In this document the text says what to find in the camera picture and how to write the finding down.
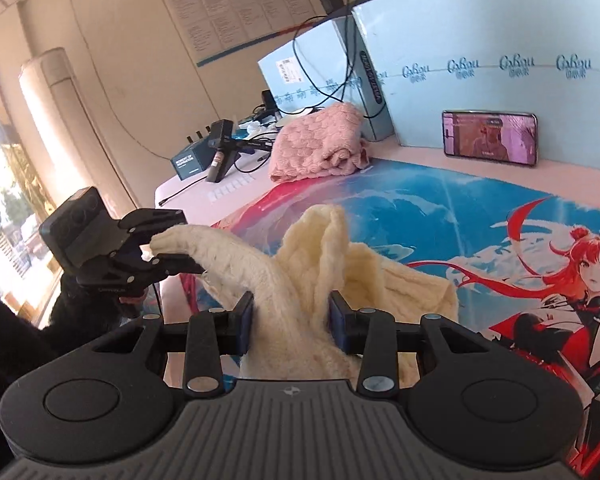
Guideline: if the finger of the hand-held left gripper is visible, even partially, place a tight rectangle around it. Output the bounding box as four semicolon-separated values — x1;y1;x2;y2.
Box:
117;207;188;246
77;252;204;289

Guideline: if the pink knitted sweater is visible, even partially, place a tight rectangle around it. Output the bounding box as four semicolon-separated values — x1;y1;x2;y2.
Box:
270;102;371;183

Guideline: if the white standing air conditioner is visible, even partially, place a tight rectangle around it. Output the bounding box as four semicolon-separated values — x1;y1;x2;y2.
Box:
20;47;141;211

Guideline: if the person's left hand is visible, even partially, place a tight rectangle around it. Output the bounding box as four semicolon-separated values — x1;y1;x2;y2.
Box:
119;295;144;319

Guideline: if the smartphone with lit screen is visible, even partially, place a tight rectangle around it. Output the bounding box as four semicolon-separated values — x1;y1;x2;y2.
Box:
441;110;539;167

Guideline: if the wall notice board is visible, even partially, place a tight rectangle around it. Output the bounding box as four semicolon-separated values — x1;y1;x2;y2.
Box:
164;0;317;68

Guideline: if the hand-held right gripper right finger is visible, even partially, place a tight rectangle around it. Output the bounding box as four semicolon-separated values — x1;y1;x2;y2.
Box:
328;290;491;400

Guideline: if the black camera device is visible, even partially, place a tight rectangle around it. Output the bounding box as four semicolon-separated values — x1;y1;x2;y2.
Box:
206;120;276;184

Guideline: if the window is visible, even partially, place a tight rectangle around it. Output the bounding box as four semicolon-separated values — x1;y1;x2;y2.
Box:
0;25;66;321

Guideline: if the white keyboard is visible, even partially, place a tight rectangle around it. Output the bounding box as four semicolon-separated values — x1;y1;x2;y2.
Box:
207;176;257;202

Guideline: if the cream knitted sweater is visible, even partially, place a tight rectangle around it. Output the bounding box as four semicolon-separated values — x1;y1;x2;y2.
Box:
150;204;458;392

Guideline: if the small dark blue box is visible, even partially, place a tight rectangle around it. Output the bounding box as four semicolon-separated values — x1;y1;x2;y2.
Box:
170;141;212;180

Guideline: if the thin black plug cable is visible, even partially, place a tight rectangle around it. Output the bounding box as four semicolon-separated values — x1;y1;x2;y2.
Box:
157;180;211;207

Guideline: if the person's left forearm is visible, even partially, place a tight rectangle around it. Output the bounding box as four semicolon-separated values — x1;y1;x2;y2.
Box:
0;272;131;480

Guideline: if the large light blue cardboard box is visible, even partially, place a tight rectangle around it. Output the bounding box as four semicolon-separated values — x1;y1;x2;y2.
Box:
351;0;600;173

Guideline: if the printed anime desk mat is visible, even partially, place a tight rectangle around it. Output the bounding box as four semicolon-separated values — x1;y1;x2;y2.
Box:
180;160;600;480

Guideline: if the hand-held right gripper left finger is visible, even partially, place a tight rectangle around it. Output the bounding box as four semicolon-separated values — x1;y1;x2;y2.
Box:
95;292;255;400

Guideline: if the light blue box with label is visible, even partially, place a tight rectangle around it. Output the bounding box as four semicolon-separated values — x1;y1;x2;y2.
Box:
257;15;396;142

